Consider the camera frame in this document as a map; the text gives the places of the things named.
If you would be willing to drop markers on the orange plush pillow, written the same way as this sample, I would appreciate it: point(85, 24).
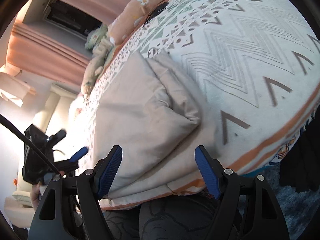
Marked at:
point(128, 20)

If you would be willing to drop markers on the person left hand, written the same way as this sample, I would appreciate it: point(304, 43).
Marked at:
point(35, 194)

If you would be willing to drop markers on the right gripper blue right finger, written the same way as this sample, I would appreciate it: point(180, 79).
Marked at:
point(247, 208)

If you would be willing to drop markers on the left pink curtain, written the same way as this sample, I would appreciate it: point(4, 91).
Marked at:
point(30, 50)

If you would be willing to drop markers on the beige plush animal toy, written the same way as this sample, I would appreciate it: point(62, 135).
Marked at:
point(95, 65)

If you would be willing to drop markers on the beige jacket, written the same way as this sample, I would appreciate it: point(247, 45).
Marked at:
point(157, 114)

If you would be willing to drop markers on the green bedding pile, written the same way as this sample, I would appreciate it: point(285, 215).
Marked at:
point(95, 36)

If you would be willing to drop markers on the cream padded headboard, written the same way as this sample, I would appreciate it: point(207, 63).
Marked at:
point(48, 121)

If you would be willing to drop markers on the patterned white bed blanket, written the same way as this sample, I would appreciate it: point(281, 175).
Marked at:
point(256, 63)

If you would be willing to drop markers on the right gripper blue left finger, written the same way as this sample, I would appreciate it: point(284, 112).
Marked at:
point(69, 207)

